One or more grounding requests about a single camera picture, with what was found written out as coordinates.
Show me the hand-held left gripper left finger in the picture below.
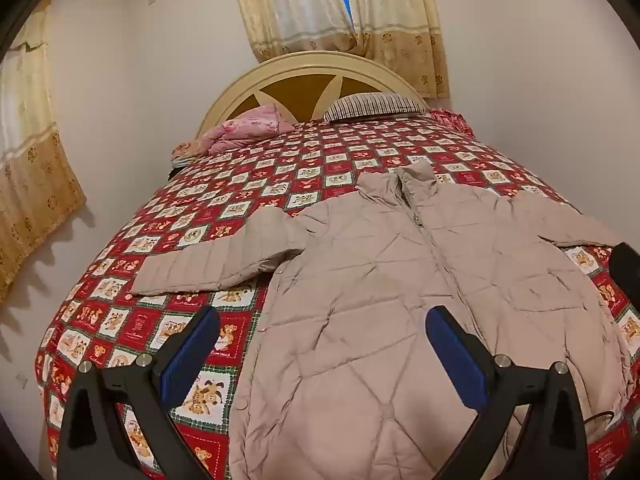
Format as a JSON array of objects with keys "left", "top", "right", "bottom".
[{"left": 56, "top": 305, "right": 222, "bottom": 480}]

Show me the red frilled pillow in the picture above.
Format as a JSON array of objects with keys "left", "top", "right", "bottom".
[{"left": 429, "top": 108, "right": 473, "bottom": 136}]

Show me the yellow patterned curtain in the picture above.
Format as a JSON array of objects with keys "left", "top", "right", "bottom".
[
  {"left": 227, "top": 0, "right": 451, "bottom": 101},
  {"left": 0, "top": 5, "right": 88, "bottom": 306}
]

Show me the black cable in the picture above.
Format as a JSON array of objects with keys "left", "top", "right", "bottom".
[{"left": 582, "top": 411, "right": 619, "bottom": 434}]

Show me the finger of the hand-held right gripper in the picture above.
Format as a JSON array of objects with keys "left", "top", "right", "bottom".
[{"left": 609, "top": 242, "right": 640, "bottom": 313}]

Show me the printed pillow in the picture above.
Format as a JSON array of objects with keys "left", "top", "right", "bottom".
[{"left": 171, "top": 140, "right": 202, "bottom": 169}]

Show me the beige quilted jacket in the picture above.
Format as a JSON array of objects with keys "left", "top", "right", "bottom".
[{"left": 130, "top": 159, "right": 635, "bottom": 480}]

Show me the pink folded quilt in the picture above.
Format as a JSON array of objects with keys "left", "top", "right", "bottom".
[{"left": 199, "top": 102, "right": 296, "bottom": 155}]

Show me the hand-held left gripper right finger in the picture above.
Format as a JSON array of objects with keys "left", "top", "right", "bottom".
[{"left": 424, "top": 305, "right": 592, "bottom": 480}]

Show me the red checkered printed blanket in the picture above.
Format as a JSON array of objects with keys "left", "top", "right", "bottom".
[{"left": 35, "top": 110, "right": 640, "bottom": 480}]

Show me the cream wooden headboard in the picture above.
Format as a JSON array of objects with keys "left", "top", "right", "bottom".
[{"left": 196, "top": 51, "right": 431, "bottom": 136}]

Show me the striped pillow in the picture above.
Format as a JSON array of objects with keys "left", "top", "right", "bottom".
[{"left": 324, "top": 93, "right": 430, "bottom": 123}]

